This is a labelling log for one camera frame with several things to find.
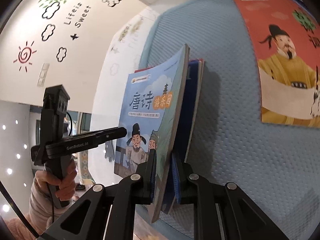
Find orange poet cover book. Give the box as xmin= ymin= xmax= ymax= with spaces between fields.
xmin=232 ymin=0 xmax=320 ymax=129

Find person's left hand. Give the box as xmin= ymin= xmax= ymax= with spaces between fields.
xmin=34 ymin=158 xmax=77 ymax=202

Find red sun wall sticker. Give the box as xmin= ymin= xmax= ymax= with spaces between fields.
xmin=14 ymin=41 xmax=37 ymax=72

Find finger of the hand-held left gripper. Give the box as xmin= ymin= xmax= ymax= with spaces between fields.
xmin=72 ymin=127 xmax=127 ymax=143

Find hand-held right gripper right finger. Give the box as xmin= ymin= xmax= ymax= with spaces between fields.
xmin=171 ymin=152 xmax=292 ymax=240

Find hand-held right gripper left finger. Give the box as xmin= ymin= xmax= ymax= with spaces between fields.
xmin=37 ymin=148 xmax=158 ymax=240

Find black wall lettering sticker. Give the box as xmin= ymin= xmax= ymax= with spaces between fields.
xmin=64 ymin=2 xmax=92 ymax=29

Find small cloud wall sticker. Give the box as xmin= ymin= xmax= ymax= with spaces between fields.
xmin=56 ymin=47 xmax=68 ymax=62
xmin=41 ymin=25 xmax=56 ymax=42

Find blue eagle cover book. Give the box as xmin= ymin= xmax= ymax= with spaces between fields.
xmin=184 ymin=59 xmax=202 ymax=164

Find light blue poetry book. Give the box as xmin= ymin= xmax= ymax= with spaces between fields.
xmin=114 ymin=44 xmax=190 ymax=224

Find red fairy tale book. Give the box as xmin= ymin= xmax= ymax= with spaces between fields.
xmin=134 ymin=58 xmax=205 ymax=164

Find large cloud wall sticker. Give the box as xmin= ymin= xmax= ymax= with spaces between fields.
xmin=42 ymin=1 xmax=61 ymax=20

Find white wall switch plate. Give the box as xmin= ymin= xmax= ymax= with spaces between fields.
xmin=37 ymin=62 xmax=50 ymax=87

